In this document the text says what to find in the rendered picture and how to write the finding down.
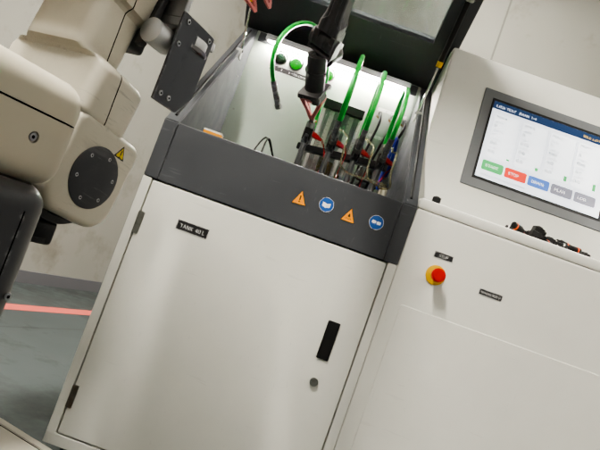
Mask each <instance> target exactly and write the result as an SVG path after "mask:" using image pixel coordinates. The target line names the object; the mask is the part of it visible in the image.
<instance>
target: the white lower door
mask: <svg viewBox="0 0 600 450"><path fill-rule="evenodd" d="M131 232H133V234H132V237H131V239H130V242H129V245H128V248H127V251H126V253H125V255H124V258H123V260H122V263H121V267H120V269H119V271H118V274H117V277H116V279H115V281H114V284H113V286H112V290H111V293H110V295H109V297H108V300H107V303H106V305H105V308H104V311H103V314H102V316H101V319H100V321H99V323H98V326H97V329H96V333H95V335H94V337H93V340H92V342H91V345H90V348H89V349H88V352H87V356H86V359H85V361H84V363H83V366H82V368H81V371H80V374H79V377H78V380H77V382H76V384H73V386H72V389H71V392H70V394H69V397H68V400H67V402H66V405H65V407H67V408H66V411H65V413H64V416H63V418H62V422H61V425H60V427H59V429H58V432H59V433H62V434H64V435H66V436H69V437H72V438H76V439H78V440H80V441H83V442H86V443H89V444H90V445H93V446H97V447H100V448H103V449H105V450H321V449H322V447H323V444H324V442H325V439H326V436H327V434H328V431H329V426H330V423H331V422H332V419H333V416H334V413H335V411H336V408H337V405H338V401H339V398H340V396H341V393H342V390H343V387H344V385H345V382H346V378H347V375H348V372H349V370H350V367H351V364H352V361H353V359H354V355H355V352H356V349H357V347H358V344H359V341H360V338H361V336H362V333H363V329H364V326H365V323H366V321H367V318H368V316H369V313H370V310H371V306H372V303H373V300H374V297H375V295H376V293H377V290H378V287H379V283H380V280H381V277H382V275H383V272H384V270H385V267H386V264H385V263H384V262H381V261H378V260H375V259H372V258H370V257H368V256H365V255H362V254H358V253H356V252H353V251H350V250H347V249H345V248H343V247H340V246H335V245H333V244H331V243H328V242H325V241H322V240H320V239H318V238H315V237H310V236H308V235H305V234H303V233H300V232H298V231H295V230H292V229H288V228H286V227H283V226H280V225H278V224H275V223H273V222H270V221H266V220H263V219H261V218H258V217H255V216H253V215H251V214H248V213H245V212H241V211H239V210H236V209H233V208H230V207H228V206H226V205H223V204H218V203H215V202H214V201H211V200H208V199H205V198H203V197H201V196H196V195H193V194H191V193H188V192H186V191H183V190H180V189H178V188H175V187H171V186H168V185H166V184H163V183H161V182H158V181H156V180H153V182H152V185H151V187H150V189H149V192H148V194H147V197H146V200H145V203H144V206H143V208H142V211H139V212H138V215H137V218H136V221H135V223H134V226H133V228H132V231H131Z"/></svg>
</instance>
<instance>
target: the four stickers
mask: <svg viewBox="0 0 600 450"><path fill-rule="evenodd" d="M309 195H310V192H307V191H304V190H302V189H298V188H295V192H294V194H293V197H292V200H291V203H293V204H299V205H302V206H304V207H306V204H307V201H308V197H309ZM335 202H336V200H335V199H333V198H330V197H327V196H323V195H321V200H320V202H319V204H318V207H317V210H319V211H322V212H325V213H329V214H332V211H333V208H334V205H335ZM358 213H359V210H356V209H354V208H352V207H349V206H347V205H345V207H344V210H343V212H342V214H341V217H340V220H342V221H346V222H348V223H351V224H354V223H355V221H356V218H357V215H358ZM385 221H386V218H384V217H382V216H379V215H377V214H376V213H373V212H372V213H371V217H370V219H369V221H368V224H367V226H366V227H368V228H370V229H374V230H377V231H378V232H381V231H382V228H383V226H384V223H385Z"/></svg>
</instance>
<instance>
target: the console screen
mask: <svg viewBox="0 0 600 450"><path fill-rule="evenodd" d="M460 182H461V183H463V184H465V185H468V186H471V187H474V188H477V189H480V190H483V191H486V192H488V193H490V194H493V195H496V196H501V197H502V198H505V199H508V200H511V201H514V202H515V203H518V204H523V205H526V206H528V207H530V208H533V209H536V210H539V211H541V212H543V213H548V214H551V215H553V216H556V217H558V218H561V219H564V220H567V221H570V222H573V223H576V224H579V225H581V226H584V227H586V228H589V229H593V230H596V231H598V232H600V127H598V126H596V125H593V124H590V123H587V122H585V121H581V120H578V119H575V118H572V117H570V116H568V115H565V114H562V113H559V112H555V111H553V110H550V109H547V108H545V107H542V106H539V105H536V104H533V103H530V102H527V101H524V100H521V99H519V98H517V97H514V96H509V95H507V94H504V93H502V92H499V91H496V90H494V89H491V88H488V87H486V90H485V94H484V96H483V100H482V103H481V107H480V109H479V116H478V119H477V122H476V125H475V129H474V131H473V135H472V138H471V144H470V147H469V151H468V153H467V157H466V160H465V164H464V167H463V170H462V176H461V179H460Z"/></svg>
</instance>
